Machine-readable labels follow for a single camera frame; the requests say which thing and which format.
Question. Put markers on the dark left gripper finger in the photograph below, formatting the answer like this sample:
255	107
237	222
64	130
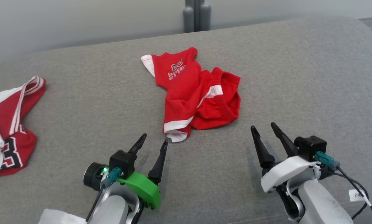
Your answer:
138	146
157	168

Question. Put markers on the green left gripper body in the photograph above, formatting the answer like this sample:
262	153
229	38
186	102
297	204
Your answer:
145	188

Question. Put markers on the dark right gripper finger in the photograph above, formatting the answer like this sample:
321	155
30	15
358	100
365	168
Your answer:
287	144
263	154

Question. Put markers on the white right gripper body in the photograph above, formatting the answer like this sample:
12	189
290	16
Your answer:
288	171

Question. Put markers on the red shorts with white trim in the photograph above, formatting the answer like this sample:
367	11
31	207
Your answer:
186	93

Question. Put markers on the red white numbered jersey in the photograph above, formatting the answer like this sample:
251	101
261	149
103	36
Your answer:
5	115

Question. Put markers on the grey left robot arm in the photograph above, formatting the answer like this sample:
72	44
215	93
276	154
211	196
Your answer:
111	210

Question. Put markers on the grey fabric sofa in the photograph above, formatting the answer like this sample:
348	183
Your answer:
80	109

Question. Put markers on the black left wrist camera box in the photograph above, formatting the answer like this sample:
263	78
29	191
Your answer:
122	161

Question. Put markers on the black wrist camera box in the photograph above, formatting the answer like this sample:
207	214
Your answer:
310	146
122	161

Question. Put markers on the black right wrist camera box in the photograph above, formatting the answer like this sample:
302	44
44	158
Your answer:
310	146

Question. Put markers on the grey partition post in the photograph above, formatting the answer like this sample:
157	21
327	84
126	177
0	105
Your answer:
196	15

